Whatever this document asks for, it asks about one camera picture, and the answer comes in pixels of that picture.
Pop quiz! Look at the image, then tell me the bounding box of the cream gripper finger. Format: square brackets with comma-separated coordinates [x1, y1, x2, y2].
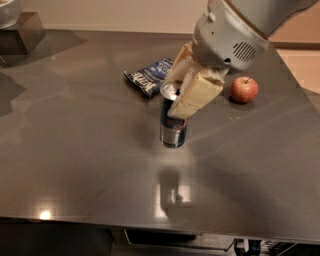
[165, 42, 200, 84]
[168, 66, 229, 119]

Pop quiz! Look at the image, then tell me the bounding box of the blue silver Red Bull can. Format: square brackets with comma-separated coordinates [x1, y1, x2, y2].
[160, 82, 187, 149]

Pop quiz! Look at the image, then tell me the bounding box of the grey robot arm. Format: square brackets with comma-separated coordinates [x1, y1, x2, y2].
[165, 0, 319, 119]

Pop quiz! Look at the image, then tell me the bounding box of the blue chip bag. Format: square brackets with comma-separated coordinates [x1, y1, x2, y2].
[124, 58, 173, 98]

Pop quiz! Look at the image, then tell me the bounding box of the red apple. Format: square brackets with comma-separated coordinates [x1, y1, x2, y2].
[230, 77, 259, 104]

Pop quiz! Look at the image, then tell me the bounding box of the black caster wheel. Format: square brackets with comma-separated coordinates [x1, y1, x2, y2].
[234, 239, 261, 256]

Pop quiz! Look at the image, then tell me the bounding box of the dark wooden block stand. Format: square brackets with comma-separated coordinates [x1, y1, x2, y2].
[0, 12, 45, 55]

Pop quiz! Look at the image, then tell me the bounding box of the white bowl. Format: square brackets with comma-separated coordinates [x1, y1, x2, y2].
[0, 0, 24, 29]

